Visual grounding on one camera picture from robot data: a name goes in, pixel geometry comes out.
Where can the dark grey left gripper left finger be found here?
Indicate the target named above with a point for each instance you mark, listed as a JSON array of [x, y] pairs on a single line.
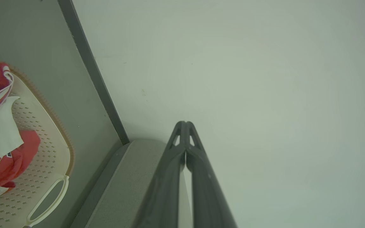
[[163, 190]]

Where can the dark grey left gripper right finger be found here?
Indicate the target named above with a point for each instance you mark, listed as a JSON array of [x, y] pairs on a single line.
[[208, 196]]

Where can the cream perforated laundry basket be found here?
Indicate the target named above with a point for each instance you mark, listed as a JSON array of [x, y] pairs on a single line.
[[48, 158]]

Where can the dark grey baseboard strip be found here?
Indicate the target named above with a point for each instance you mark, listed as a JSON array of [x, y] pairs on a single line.
[[95, 76]]

